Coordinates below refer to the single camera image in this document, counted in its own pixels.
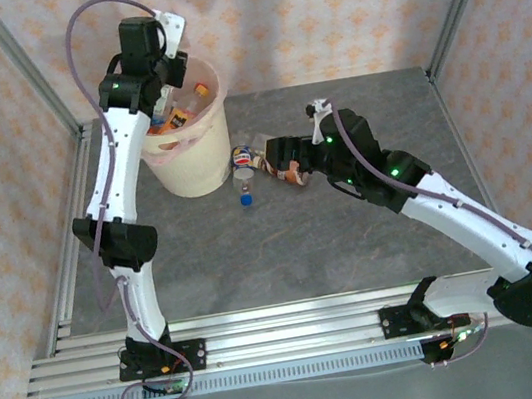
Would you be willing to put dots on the brown coffee drink bottle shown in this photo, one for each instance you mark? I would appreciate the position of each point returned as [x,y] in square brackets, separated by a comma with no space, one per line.
[293,177]

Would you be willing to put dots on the Pepsi bottle blue cap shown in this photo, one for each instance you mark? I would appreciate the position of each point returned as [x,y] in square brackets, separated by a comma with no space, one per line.
[240,157]

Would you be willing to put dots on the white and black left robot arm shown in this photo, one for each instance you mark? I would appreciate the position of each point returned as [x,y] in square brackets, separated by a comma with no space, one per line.
[117,157]

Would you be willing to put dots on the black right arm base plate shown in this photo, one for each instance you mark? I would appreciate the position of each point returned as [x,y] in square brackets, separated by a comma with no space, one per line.
[392,323]

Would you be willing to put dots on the yellow juice bottle orange label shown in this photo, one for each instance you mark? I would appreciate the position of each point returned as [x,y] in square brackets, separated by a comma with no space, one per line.
[178,119]

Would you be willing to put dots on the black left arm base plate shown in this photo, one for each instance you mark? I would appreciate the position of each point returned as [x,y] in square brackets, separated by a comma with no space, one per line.
[197,354]

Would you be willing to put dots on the cream plastic bin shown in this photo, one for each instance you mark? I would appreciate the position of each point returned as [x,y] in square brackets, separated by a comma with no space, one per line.
[195,165]

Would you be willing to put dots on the clear bottle green neck band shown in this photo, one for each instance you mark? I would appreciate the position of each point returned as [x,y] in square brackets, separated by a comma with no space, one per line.
[259,141]

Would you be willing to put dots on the small green circuit board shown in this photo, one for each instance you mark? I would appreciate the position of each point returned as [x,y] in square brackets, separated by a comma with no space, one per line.
[169,389]
[457,337]

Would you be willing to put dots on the aluminium frame post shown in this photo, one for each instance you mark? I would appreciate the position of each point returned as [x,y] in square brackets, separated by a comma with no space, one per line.
[460,1]
[24,65]

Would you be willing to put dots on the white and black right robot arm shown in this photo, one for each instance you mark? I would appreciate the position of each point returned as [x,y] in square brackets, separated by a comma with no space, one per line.
[467,223]

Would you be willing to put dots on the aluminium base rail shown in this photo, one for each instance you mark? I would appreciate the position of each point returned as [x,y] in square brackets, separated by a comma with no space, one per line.
[292,332]

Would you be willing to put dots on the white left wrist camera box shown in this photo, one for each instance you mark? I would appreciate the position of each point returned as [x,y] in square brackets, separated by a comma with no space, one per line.
[172,27]

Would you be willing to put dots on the aluminium table side rail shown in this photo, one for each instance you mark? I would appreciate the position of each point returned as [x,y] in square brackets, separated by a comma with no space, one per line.
[60,293]
[457,128]

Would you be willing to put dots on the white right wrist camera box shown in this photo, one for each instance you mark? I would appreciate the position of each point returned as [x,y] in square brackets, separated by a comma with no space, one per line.
[320,122]

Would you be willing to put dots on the pink plastic bin liner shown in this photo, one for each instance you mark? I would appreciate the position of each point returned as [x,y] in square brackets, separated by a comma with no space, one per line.
[203,75]

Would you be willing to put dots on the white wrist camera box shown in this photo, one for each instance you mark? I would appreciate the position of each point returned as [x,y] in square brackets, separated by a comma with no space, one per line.
[172,27]
[320,122]

